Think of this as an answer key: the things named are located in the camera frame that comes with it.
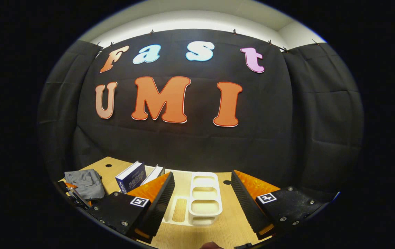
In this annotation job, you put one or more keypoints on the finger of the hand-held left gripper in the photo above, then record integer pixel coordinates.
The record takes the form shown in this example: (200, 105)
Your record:
(76, 197)

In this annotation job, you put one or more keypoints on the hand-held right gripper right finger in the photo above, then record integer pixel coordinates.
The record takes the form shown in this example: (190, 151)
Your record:
(244, 204)

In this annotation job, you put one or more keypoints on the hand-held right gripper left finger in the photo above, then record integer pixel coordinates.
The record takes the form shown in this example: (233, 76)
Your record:
(159, 207)

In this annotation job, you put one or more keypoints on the grey schoolbag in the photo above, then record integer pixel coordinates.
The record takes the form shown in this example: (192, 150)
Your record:
(86, 185)

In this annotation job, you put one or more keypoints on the grey book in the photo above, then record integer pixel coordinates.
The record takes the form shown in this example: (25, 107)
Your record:
(150, 174)

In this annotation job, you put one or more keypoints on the blue book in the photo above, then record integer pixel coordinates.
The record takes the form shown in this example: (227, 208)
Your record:
(131, 180)

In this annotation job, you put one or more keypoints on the white plastic bookshelf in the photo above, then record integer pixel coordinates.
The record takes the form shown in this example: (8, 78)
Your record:
(204, 207)

